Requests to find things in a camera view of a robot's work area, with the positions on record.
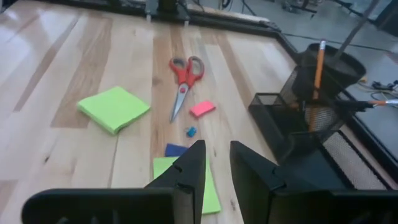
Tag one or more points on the thick green sticky note pad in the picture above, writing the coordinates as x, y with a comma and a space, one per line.
113, 109

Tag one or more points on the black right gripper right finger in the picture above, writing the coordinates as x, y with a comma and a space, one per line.
273, 199

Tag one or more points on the blue binder clip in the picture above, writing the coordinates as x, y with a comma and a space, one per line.
191, 132

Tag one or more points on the black mesh desk organizer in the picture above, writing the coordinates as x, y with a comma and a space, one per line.
280, 124

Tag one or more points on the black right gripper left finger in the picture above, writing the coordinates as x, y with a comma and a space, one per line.
183, 174

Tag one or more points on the thin green sticky note pad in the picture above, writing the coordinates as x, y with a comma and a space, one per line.
212, 199

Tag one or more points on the dark blue sticky note pad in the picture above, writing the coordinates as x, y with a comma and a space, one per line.
174, 150

